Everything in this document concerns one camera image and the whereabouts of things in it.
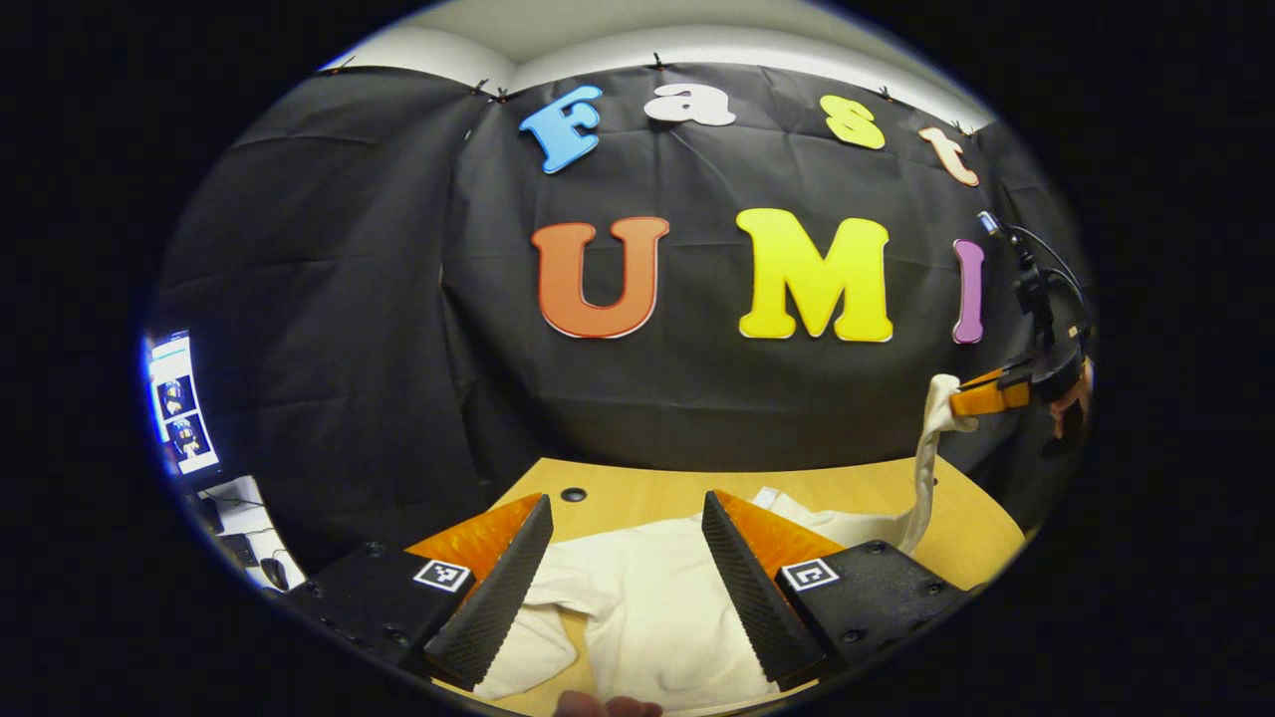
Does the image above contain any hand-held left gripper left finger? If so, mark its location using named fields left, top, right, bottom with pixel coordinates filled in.
left=289, top=493, right=555, bottom=691

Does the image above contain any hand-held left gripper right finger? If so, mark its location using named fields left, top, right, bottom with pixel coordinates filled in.
left=701, top=490, right=982, bottom=693

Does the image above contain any white sweatshirt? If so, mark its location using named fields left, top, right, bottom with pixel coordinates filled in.
left=473, top=373, right=982, bottom=713

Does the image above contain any black backdrop cloth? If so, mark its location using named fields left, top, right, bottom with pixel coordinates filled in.
left=149, top=62, right=1097, bottom=579

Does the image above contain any white side desk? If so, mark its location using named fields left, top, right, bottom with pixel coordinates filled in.
left=194, top=476, right=300, bottom=594

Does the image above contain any computer monitor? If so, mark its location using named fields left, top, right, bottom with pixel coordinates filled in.
left=144, top=329, right=222, bottom=479

